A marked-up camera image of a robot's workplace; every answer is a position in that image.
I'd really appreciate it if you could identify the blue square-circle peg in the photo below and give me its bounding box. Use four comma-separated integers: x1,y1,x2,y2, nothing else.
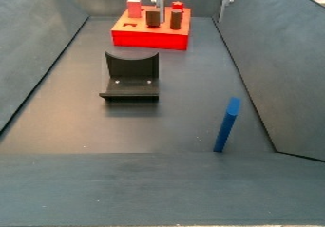
213,97,241,152

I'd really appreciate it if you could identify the red shape-sorting board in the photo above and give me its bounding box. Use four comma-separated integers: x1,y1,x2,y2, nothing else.
111,6,190,50

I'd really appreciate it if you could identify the red star-shaped peg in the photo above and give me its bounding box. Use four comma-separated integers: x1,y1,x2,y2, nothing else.
171,1,185,9

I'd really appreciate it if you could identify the dark brown heart-shaped peg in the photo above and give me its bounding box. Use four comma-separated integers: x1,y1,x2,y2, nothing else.
146,9,161,28

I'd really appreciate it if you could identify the pink rectangular block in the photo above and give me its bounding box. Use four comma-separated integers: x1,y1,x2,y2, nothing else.
127,0,140,18

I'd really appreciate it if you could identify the dark brown hexagonal peg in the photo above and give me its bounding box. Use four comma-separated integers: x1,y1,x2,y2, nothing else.
170,9,182,30

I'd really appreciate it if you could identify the black curved holder stand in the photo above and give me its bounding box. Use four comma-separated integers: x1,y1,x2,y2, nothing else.
99,53,159,100

